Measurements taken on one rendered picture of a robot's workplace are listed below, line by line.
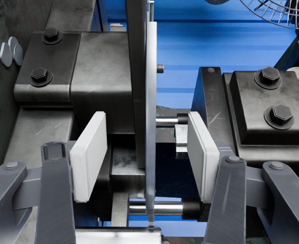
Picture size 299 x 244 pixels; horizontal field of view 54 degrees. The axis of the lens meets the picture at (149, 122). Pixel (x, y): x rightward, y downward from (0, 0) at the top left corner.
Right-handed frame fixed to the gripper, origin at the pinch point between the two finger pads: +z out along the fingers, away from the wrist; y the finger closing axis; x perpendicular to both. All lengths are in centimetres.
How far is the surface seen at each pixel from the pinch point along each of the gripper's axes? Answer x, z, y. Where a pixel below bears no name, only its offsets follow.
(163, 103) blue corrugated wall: -42, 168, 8
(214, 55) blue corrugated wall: -14, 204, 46
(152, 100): 2.2, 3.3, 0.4
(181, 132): -8.0, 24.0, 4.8
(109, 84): 1.8, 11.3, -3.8
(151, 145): -1.2, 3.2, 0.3
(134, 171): -10.5, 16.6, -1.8
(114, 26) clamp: 7.0, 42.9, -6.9
